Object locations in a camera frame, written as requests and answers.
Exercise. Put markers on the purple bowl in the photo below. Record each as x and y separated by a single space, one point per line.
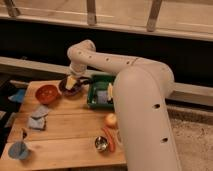
65 91

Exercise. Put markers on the red bowl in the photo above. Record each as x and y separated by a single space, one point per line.
46 94

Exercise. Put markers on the orange fruit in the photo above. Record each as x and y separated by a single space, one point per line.
111 121

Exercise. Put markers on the yellow corn cob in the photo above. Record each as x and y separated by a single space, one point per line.
110 92

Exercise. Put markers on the blue cloth off table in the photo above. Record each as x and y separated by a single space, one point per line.
18 96

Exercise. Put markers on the green plastic tray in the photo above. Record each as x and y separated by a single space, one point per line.
99 82

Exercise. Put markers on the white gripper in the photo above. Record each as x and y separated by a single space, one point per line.
74 78

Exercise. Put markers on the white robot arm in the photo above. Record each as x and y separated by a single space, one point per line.
139 92

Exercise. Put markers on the grey cloth lower left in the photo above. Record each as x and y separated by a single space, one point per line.
37 124

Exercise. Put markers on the small metal cup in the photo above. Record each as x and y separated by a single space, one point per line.
101 144

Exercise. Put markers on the blue cup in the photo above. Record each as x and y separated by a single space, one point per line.
18 150

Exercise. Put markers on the blue sponge in tray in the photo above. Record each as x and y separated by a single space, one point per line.
102 97

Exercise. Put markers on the orange carrot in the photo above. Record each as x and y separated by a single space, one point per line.
110 138

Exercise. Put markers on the grey cloth upper left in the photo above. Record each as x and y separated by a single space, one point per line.
41 111

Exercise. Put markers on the black brush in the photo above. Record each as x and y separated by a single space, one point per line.
83 81

